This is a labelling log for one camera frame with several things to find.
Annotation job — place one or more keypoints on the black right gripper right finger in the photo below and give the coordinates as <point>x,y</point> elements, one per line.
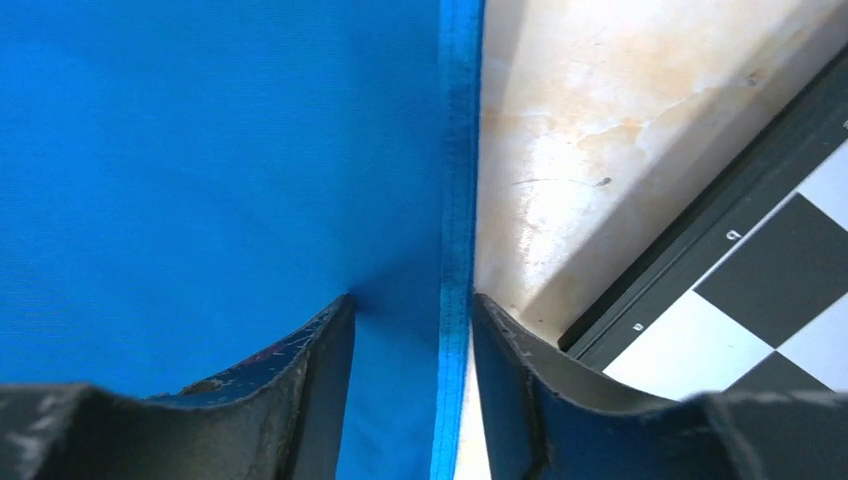
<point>546,416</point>

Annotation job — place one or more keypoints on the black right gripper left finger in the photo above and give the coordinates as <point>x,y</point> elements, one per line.
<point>276,415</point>

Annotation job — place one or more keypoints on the blue cloth napkin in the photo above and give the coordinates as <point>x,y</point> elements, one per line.
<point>184,182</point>

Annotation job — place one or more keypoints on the black white checkerboard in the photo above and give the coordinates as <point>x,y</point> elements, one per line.
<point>747,289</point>

